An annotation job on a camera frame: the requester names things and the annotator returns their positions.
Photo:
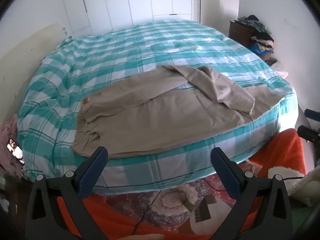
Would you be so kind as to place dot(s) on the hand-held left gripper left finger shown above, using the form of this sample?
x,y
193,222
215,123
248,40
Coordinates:
x,y
92,173

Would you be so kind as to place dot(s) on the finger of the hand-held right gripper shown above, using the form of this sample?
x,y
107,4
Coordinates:
x,y
312,113
307,133

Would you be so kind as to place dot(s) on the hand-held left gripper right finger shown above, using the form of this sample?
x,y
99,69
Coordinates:
x,y
226,173

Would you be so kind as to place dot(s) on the beige pants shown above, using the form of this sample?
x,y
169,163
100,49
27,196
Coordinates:
x,y
150,115

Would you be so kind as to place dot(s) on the orange blanket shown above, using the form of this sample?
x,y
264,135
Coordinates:
x,y
285,150

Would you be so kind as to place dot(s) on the pale pink cloth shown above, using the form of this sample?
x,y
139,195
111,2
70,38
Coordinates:
x,y
280,70

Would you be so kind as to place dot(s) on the white fleece cloth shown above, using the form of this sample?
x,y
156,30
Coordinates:
x,y
300,187

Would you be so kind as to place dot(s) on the floral patterned blanket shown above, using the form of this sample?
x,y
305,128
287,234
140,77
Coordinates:
x,y
170,202

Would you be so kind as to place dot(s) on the green cloth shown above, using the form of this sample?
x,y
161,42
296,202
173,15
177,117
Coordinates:
x,y
301,217

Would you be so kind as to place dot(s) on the pile of clothes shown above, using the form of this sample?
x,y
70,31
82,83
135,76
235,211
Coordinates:
x,y
260,35

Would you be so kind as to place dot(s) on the dusty pink fuzzy cloth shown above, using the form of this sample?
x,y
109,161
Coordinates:
x,y
6,132

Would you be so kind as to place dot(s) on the brown cabinet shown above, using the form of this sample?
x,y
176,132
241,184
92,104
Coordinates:
x,y
237,33

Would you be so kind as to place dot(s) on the teal plaid bed blanket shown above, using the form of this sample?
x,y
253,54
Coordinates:
x,y
100,55

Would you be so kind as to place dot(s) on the cream headboard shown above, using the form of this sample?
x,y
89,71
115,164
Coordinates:
x,y
25,55

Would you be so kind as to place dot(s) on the white wardrobe doors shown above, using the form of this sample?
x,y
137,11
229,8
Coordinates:
x,y
140,0

